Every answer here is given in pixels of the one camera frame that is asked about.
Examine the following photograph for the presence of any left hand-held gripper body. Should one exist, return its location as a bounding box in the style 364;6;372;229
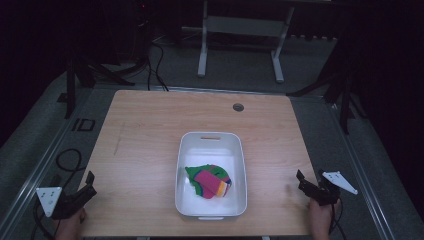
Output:
35;186;85;221

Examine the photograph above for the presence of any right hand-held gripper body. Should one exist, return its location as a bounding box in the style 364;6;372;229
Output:
308;169;360;207

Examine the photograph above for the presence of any person's right hand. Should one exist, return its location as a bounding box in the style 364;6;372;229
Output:
307;197;342;240

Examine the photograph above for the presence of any person's left hand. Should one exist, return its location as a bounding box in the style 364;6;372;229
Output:
54;207;87;240

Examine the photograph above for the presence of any colourful striped sock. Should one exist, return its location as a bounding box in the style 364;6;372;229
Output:
184;163;233;200

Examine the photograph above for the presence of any white plastic bin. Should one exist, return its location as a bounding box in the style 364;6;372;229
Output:
174;131;249;222

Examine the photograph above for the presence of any black tripod stand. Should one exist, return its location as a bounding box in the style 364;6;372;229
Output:
56;54;137;120
287;39;368;136

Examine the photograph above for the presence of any white metal stand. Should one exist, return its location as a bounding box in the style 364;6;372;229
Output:
197;0;296;84

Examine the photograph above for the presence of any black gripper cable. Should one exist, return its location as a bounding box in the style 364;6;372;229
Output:
30;198;58;240
327;199;348;240

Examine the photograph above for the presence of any metal floor rail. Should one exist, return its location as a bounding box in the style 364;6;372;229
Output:
0;89;98;240
328;101;398;240

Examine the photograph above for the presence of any looped black cable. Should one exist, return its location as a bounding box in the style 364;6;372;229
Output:
55;148;88;190

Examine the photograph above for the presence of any black floor cable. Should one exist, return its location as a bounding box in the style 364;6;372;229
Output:
146;41;170;92

